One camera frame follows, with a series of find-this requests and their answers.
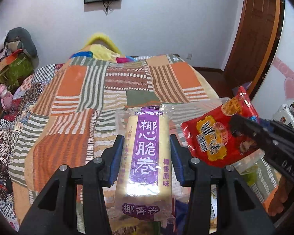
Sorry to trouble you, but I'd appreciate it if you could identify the red snack bag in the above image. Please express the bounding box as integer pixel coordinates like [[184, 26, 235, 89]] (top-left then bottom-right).
[[181, 86, 259, 168]]

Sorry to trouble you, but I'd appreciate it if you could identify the purple coconut roll snack pack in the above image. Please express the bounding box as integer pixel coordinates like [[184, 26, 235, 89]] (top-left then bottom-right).
[[114, 105, 172, 222]]

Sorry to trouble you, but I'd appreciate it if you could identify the person's right hand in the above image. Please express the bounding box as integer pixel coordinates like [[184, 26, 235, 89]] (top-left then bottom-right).
[[268, 177, 294, 216]]

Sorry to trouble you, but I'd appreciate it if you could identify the white sticker-covered suitcase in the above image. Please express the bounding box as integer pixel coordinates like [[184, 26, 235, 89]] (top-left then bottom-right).
[[272, 101, 294, 128]]

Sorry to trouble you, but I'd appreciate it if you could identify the clear plastic storage bin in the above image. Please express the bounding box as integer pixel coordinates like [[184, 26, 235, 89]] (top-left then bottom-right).
[[161, 98, 279, 203]]

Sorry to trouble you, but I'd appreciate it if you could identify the brown wooden door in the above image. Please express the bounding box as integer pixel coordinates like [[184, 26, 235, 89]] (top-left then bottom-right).
[[224, 0, 285, 98]]

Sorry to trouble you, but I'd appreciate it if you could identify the patchwork striped bedspread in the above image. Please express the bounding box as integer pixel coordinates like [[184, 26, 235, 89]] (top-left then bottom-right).
[[0, 52, 217, 231]]

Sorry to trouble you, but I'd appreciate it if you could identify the pink plush toy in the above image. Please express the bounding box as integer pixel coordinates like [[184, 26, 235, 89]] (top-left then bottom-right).
[[0, 84, 13, 111]]

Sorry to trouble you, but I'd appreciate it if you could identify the yellow plush pillow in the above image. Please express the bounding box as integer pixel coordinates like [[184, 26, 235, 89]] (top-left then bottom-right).
[[70, 32, 135, 64]]

